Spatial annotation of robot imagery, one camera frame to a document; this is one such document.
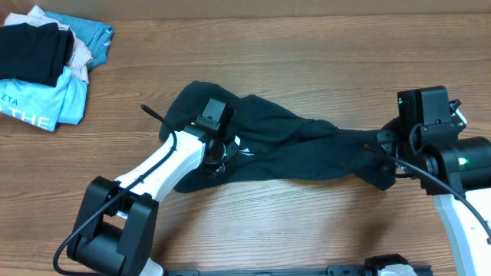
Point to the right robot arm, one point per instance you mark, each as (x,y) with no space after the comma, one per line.
(425,144)

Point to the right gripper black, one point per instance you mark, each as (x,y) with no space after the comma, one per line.
(386,139)

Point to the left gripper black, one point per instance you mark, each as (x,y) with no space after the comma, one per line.
(213,169)

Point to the light blue printed t-shirt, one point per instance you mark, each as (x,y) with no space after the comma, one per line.
(43,106)

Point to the folded black garment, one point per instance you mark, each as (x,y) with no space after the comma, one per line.
(35,54)

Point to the folded beige garment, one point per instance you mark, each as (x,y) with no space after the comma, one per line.
(81,56)

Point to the dark teal t-shirt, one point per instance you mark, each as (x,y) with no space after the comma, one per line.
(277,144)

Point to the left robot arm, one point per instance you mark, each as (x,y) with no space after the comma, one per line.
(114,229)

